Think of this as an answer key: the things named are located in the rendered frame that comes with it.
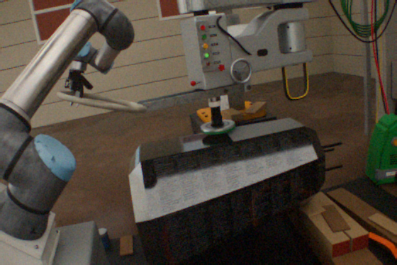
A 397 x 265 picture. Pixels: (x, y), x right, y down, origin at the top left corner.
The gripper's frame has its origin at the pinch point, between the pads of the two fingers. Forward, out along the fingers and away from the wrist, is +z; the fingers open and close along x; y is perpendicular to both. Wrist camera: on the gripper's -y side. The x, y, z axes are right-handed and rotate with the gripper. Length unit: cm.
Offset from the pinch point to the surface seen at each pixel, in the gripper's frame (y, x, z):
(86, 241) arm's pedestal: 49, 83, 35
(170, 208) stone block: -17, 69, 40
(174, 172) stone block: -26, 61, 23
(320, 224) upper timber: -85, 133, 40
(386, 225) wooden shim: -111, 171, 34
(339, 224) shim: -86, 145, 37
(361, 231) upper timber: -84, 158, 36
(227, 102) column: -118, 33, -19
